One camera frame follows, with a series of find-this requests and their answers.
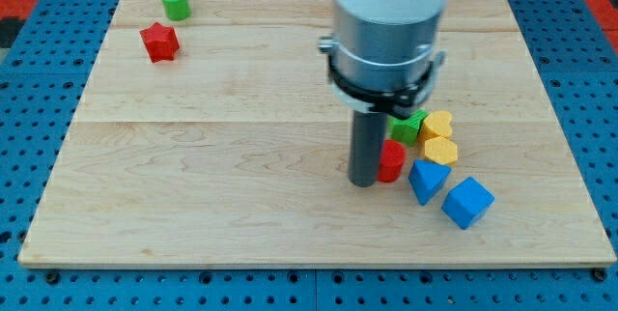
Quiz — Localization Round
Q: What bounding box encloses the blue triangle block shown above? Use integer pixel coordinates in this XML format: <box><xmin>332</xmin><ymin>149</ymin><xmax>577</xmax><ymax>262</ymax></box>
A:
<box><xmin>408</xmin><ymin>159</ymin><xmax>452</xmax><ymax>206</ymax></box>

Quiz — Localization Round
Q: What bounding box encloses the green star block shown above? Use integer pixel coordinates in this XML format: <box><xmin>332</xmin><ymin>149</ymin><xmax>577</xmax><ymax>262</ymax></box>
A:
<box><xmin>387</xmin><ymin>109</ymin><xmax>429</xmax><ymax>146</ymax></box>

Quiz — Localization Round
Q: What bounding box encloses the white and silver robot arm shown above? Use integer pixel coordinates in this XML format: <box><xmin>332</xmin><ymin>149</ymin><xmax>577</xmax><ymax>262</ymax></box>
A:
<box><xmin>320</xmin><ymin>0</ymin><xmax>446</xmax><ymax>120</ymax></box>

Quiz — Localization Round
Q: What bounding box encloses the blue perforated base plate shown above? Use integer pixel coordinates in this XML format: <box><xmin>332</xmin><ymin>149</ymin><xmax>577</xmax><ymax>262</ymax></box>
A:
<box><xmin>1</xmin><ymin>0</ymin><xmax>617</xmax><ymax>310</ymax></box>

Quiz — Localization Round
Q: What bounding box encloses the yellow heart block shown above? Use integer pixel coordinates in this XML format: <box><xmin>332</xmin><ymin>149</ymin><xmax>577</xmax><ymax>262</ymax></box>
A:
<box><xmin>418</xmin><ymin>110</ymin><xmax>453</xmax><ymax>142</ymax></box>

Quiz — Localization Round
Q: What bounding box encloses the green cylinder block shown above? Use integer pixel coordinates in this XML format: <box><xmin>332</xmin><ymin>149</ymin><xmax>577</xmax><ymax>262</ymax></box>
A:
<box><xmin>161</xmin><ymin>0</ymin><xmax>191</xmax><ymax>21</ymax></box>

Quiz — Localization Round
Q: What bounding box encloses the yellow hexagon block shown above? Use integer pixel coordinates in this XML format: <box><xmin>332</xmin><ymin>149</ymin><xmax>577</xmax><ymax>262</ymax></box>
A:
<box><xmin>420</xmin><ymin>136</ymin><xmax>459</xmax><ymax>166</ymax></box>

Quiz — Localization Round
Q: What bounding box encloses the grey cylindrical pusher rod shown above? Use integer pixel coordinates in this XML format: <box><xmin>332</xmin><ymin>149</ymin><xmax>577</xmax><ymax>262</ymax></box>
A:
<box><xmin>348</xmin><ymin>111</ymin><xmax>387</xmax><ymax>187</ymax></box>

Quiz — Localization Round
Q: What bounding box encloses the wooden board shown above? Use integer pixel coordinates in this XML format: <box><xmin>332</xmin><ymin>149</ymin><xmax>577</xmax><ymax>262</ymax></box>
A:
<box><xmin>18</xmin><ymin>0</ymin><xmax>616</xmax><ymax>269</ymax></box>

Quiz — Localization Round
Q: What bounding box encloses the blue cube block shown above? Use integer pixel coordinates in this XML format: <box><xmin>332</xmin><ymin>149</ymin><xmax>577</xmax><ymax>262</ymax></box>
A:
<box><xmin>441</xmin><ymin>177</ymin><xmax>495</xmax><ymax>230</ymax></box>

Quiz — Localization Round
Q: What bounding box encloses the red star block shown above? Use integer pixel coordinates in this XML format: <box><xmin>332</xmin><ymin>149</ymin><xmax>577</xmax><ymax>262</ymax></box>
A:
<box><xmin>139</xmin><ymin>22</ymin><xmax>180</xmax><ymax>63</ymax></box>

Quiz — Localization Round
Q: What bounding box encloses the red cylinder block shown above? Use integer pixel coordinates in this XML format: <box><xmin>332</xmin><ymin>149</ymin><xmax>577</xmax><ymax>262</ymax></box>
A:
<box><xmin>378</xmin><ymin>139</ymin><xmax>407</xmax><ymax>183</ymax></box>

